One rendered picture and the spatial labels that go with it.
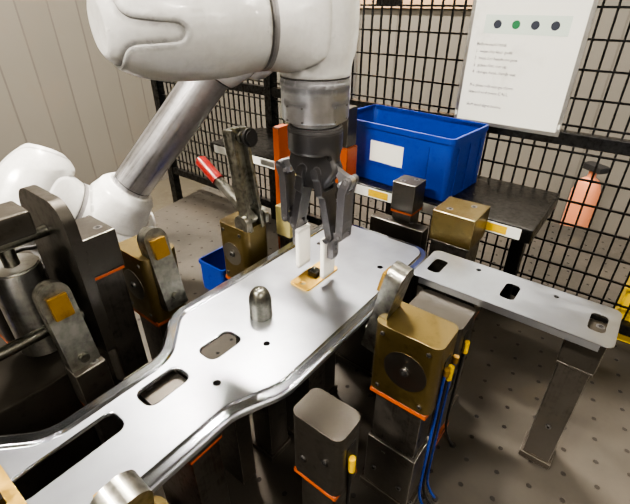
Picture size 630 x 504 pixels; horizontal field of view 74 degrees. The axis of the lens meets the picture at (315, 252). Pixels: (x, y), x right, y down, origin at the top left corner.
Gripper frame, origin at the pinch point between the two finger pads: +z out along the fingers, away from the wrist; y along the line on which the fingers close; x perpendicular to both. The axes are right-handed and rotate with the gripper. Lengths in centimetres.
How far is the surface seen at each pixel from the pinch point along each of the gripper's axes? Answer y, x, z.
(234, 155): -14.8, -1.8, -13.2
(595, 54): 1, 241, -10
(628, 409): 50, 36, 34
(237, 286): -7.8, -9.9, 4.6
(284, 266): -5.8, -0.9, 4.6
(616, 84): 15, 243, 4
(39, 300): -13.5, -34.2, -4.5
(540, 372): 34, 36, 34
